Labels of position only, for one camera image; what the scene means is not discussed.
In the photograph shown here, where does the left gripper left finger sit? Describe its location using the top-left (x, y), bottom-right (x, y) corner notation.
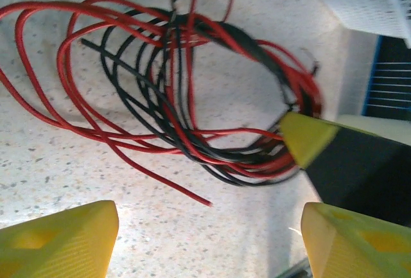
top-left (0, 199), bottom-right (120, 278)

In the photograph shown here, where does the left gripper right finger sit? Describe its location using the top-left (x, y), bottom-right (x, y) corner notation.
top-left (301, 202), bottom-right (411, 278)

